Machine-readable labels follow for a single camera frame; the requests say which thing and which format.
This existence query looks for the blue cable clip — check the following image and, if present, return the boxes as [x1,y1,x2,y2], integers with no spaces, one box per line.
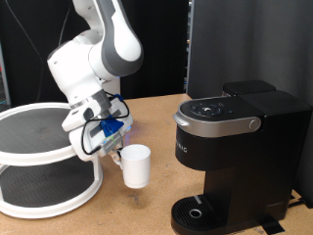
[99,93,125,138]

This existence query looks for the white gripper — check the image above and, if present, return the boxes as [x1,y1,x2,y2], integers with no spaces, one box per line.
[68,99,134,165]

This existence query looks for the grey metal rack post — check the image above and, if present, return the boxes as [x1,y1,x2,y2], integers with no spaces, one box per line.
[0,42,10,106]

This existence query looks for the black power cable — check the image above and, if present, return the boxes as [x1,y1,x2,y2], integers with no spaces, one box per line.
[287,195,309,209]

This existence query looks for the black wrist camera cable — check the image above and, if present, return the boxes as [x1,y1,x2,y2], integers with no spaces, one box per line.
[80,92,131,157]

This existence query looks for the black Keurig coffee machine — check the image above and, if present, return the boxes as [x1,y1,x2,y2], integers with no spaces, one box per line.
[170,79,313,235]

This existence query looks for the white mug with green mark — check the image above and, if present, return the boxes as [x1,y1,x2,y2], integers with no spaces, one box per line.
[113,144,152,190]

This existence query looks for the thin black hanging cable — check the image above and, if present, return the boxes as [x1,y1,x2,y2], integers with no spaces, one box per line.
[3,0,71,104]

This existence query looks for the black tape strip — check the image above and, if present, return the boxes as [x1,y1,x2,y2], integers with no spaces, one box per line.
[258,214,287,235]

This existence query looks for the white two-tier turntable shelf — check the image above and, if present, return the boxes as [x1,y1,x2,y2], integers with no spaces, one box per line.
[0,102,104,219]

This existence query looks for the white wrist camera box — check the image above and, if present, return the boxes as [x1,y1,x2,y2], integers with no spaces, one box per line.
[61,98,101,133]

